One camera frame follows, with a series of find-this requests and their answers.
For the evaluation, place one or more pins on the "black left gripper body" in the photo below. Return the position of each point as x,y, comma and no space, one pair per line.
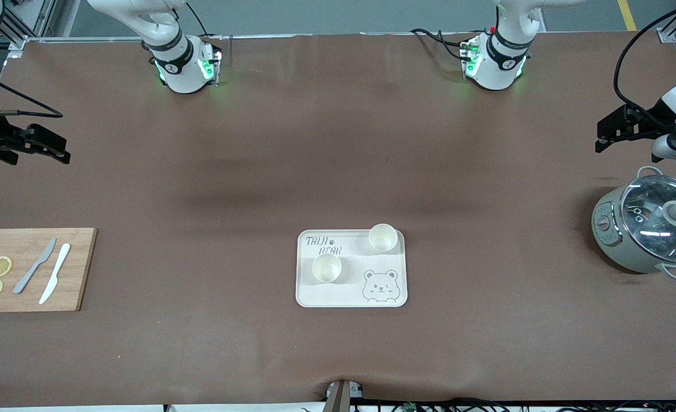
651,122

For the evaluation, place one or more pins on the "white IKEA cup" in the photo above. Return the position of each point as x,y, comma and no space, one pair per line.
326,268
383,237

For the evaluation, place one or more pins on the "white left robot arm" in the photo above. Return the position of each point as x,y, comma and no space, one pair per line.
501,68

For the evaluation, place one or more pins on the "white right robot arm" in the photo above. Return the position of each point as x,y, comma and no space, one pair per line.
183,74

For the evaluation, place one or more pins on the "glass pot lid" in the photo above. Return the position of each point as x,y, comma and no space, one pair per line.
658,212

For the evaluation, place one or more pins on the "grey-green electric cooking pot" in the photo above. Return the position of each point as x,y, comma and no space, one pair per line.
612,246

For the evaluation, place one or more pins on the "grey plastic knife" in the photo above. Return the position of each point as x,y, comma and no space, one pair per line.
35,266

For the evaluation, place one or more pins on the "white plastic knife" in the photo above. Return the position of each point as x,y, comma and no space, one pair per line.
56,269

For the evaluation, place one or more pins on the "bamboo cutting board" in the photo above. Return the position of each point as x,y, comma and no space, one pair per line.
83,286

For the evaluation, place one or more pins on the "cream bear print tray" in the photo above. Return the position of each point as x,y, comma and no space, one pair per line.
349,292

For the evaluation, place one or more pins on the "brown camera mount post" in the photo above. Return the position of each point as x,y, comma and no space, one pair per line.
340,397

